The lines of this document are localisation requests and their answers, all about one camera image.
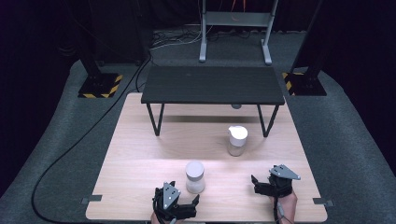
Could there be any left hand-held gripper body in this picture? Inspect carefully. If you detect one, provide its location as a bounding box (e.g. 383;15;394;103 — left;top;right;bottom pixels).
151;181;198;222

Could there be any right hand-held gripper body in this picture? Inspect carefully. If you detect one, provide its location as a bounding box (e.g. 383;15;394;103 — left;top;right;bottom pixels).
254;164;302;199

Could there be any person's right hand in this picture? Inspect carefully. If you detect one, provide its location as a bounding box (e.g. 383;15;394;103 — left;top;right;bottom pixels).
270;189;299;224

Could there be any person's left hand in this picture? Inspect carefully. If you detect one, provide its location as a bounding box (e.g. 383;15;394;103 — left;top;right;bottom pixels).
150;212;185;224

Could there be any black stand with striped base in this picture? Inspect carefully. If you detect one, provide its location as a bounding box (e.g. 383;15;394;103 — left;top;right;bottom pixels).
73;0;124;99
281;0;329;97

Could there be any grey metal stand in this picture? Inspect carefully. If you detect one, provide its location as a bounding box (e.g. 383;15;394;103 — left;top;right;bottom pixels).
198;0;280;66

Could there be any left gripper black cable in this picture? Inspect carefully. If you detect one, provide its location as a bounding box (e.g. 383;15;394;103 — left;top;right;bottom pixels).
151;189;178;224

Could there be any right gripper cable with grey plug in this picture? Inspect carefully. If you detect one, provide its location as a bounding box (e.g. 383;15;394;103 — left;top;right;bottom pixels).
272;189;295;224

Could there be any grey table bracket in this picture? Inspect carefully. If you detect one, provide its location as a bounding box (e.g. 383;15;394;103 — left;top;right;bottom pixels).
312;197;335;208
80;194;104;205

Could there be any long black floor cable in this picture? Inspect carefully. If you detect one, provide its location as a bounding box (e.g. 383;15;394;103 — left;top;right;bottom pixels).
30;55;153;224

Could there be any black shelf with wire legs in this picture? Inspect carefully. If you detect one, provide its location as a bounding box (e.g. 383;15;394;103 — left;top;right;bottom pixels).
140;65;286;138

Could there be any bundle of floor cables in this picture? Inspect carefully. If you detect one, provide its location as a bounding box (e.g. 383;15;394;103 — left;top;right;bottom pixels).
150;28;205;50

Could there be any orange cable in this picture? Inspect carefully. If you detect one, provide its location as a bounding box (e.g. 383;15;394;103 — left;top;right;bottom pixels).
229;0;248;22

